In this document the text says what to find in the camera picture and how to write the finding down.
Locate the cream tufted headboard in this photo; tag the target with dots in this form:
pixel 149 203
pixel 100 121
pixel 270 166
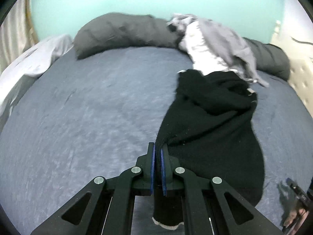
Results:
pixel 300 73

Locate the white blanket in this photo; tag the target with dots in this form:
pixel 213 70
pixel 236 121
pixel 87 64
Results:
pixel 36 56

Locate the cream curtain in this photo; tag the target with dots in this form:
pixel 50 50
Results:
pixel 14 36

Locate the black sweater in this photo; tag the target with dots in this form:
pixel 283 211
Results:
pixel 207 127

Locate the grey garment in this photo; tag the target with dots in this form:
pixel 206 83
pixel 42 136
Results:
pixel 220 36

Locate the bed with blue-grey sheet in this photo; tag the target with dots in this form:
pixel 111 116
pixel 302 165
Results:
pixel 85 115

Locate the white garment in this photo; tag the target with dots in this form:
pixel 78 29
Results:
pixel 203 51

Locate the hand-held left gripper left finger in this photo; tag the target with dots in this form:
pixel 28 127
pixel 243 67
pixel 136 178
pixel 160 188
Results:
pixel 152 169

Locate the person's right hand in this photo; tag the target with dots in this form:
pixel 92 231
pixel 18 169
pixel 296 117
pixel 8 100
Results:
pixel 294 216

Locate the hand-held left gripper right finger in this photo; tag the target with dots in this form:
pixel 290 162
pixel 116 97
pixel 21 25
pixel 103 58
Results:
pixel 163 171

